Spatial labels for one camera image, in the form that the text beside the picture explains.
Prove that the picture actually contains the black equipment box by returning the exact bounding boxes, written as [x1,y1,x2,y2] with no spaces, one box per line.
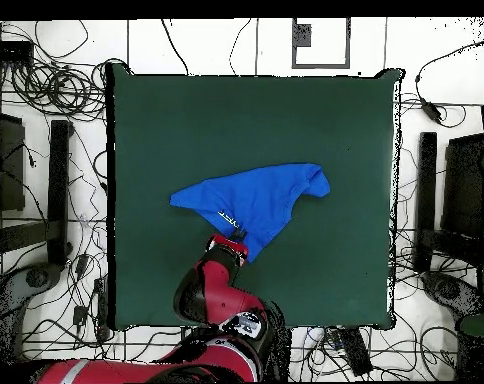
[441,133,484,241]
[0,109,27,213]

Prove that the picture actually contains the blue shirt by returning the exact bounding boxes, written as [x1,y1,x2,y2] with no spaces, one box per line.
[168,161,332,264]

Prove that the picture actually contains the grey square floor frame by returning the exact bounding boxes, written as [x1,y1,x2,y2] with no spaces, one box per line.
[291,17,352,70]

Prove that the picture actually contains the dark green table cloth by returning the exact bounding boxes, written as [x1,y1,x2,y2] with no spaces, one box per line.
[105,61,405,331]

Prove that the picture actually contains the black power strip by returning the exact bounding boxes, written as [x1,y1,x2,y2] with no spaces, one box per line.
[92,276,109,341]
[339,327,374,377]

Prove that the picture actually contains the flat black box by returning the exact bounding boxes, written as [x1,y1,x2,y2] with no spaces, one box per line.
[0,39,35,63]

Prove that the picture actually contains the coiled black cable bundle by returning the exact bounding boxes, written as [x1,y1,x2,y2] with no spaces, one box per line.
[9,59,107,121]

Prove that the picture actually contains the black power adapter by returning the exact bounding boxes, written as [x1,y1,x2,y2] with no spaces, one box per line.
[419,97,445,123]

